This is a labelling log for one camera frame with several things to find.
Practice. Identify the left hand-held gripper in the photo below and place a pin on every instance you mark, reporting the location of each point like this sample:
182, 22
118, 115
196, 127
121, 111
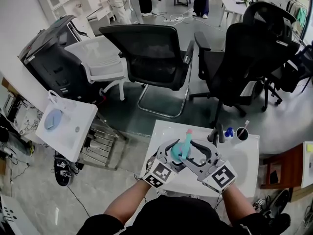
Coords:
161, 172

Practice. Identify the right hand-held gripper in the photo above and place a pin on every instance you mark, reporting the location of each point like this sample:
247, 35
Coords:
223, 176

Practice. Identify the person's right forearm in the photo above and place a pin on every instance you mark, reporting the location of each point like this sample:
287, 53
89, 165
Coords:
238, 202

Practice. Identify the person's left forearm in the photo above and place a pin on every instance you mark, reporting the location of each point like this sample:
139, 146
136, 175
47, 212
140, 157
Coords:
127, 202

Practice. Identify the black faucet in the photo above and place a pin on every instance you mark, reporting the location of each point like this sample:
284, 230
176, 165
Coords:
216, 133

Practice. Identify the white sink basin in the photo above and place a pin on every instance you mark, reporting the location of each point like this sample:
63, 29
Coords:
73, 131
306, 170
239, 160

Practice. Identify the white cup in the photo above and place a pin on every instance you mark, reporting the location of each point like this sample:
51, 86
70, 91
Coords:
242, 134

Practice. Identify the white toothbrush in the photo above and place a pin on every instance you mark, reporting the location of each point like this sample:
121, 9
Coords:
245, 125

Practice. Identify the person's black shirt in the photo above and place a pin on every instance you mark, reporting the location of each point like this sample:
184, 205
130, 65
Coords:
176, 217

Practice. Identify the metal rack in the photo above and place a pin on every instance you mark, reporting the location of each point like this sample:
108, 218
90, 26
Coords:
102, 143

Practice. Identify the brown wooden cabinet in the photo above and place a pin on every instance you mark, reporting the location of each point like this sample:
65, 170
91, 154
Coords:
291, 165

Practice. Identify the black round device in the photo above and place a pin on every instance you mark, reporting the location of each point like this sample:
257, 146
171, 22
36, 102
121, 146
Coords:
281, 202
63, 172

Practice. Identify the person's black shoe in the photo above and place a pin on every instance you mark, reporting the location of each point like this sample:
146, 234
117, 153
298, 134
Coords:
281, 223

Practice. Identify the black mesh sled-base chair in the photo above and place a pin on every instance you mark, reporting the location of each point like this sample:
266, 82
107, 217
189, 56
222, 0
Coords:
149, 57

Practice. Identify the yellow sponge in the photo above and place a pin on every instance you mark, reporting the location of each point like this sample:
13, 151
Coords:
309, 148

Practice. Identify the black headrest office chair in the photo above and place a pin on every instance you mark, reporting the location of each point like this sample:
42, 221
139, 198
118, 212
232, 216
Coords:
244, 57

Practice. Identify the white mesh chair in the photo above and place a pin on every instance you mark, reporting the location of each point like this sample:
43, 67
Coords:
102, 62

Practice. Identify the black swivel office chair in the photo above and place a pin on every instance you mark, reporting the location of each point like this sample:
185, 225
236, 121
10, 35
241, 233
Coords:
291, 75

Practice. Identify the blue plate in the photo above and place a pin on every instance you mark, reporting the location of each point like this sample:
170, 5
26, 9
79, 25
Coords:
52, 120

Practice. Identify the white faucet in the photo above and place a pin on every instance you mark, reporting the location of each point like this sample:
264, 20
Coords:
52, 95

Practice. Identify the white power strip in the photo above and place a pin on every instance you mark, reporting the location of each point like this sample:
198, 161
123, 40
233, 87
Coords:
172, 20

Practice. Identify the marble patterned counter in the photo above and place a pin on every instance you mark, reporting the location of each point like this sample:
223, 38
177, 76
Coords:
29, 119

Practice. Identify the white table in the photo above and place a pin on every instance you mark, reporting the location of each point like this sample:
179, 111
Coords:
232, 6

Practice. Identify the black office printer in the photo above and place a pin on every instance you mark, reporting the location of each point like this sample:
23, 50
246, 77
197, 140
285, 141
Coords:
49, 57

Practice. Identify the small white desk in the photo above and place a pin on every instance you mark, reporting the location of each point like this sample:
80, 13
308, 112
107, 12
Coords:
100, 16

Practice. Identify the white dotted panel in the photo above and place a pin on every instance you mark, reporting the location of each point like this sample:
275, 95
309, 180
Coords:
14, 217

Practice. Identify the clothes rack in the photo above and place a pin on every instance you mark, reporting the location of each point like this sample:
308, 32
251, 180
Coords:
300, 13

